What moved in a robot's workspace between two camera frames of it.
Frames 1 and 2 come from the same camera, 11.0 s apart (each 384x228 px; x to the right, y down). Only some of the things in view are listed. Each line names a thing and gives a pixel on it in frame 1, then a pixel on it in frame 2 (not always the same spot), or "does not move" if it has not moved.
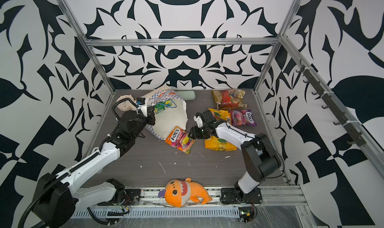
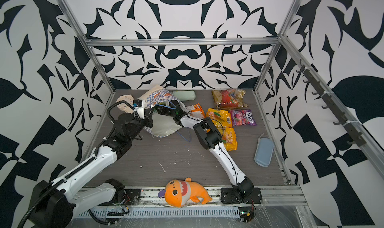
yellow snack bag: [220, 114] does not move
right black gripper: [194, 130] to [163, 110]
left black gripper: [149, 116] does not move
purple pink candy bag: [242, 117] does not move
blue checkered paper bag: [170, 108] does not move
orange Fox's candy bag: [181, 139] to [197, 111]
